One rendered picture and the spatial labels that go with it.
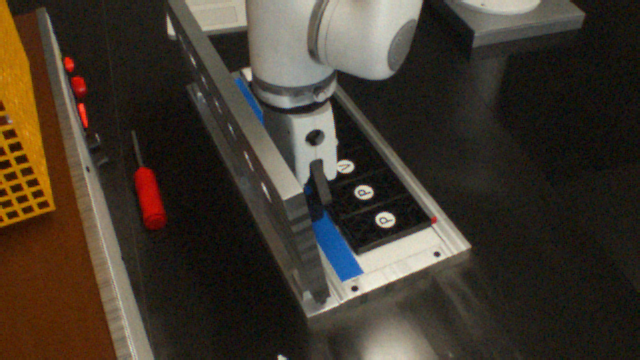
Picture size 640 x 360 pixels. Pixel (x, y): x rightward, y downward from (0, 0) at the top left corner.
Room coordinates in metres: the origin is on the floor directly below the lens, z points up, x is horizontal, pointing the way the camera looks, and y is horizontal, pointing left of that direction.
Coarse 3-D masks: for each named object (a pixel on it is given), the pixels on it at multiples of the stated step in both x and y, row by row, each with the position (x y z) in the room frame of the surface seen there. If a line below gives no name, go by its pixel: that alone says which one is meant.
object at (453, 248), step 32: (192, 96) 0.69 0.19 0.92; (224, 160) 0.56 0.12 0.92; (256, 224) 0.45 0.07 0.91; (448, 224) 0.45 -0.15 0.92; (288, 256) 0.40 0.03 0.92; (320, 256) 0.40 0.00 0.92; (416, 256) 0.40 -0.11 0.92; (448, 256) 0.40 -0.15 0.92; (288, 288) 0.37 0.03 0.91; (384, 288) 0.36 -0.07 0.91; (320, 320) 0.33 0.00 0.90
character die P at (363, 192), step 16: (368, 176) 0.52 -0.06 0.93; (384, 176) 0.52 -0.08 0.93; (336, 192) 0.49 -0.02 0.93; (352, 192) 0.49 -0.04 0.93; (368, 192) 0.49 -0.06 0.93; (384, 192) 0.50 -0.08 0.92; (400, 192) 0.49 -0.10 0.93; (336, 208) 0.46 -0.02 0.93; (352, 208) 0.47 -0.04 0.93; (336, 224) 0.45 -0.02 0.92
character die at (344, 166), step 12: (336, 156) 0.55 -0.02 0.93; (348, 156) 0.55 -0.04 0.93; (360, 156) 0.55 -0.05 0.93; (372, 156) 0.55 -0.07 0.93; (336, 168) 0.53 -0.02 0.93; (348, 168) 0.53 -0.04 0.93; (360, 168) 0.53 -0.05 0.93; (372, 168) 0.53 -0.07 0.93; (384, 168) 0.53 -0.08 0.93; (336, 180) 0.52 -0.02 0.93; (348, 180) 0.51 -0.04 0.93
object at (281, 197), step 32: (192, 32) 0.56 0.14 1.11; (192, 64) 0.63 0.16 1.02; (224, 64) 0.50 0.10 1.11; (224, 96) 0.45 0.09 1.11; (224, 128) 0.54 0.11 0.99; (256, 128) 0.40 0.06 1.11; (256, 160) 0.38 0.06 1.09; (256, 192) 0.46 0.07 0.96; (288, 192) 0.32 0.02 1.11; (288, 224) 0.33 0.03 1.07; (320, 288) 0.33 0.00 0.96
